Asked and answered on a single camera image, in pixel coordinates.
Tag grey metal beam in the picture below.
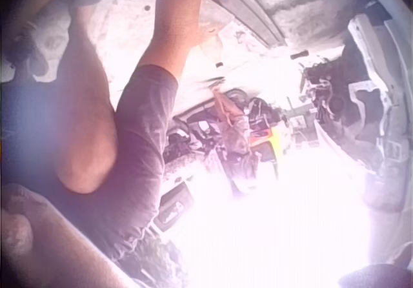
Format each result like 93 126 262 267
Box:
203 0 288 47

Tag yellow and red container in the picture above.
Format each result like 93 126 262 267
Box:
250 125 293 181

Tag grey tray box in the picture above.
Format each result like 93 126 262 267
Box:
154 180 195 234

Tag heap of tools and parts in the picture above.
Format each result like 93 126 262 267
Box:
163 105 228 161

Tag black engine parts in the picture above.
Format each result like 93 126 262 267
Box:
298 44 388 172

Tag person's legs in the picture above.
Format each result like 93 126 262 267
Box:
0 0 117 195

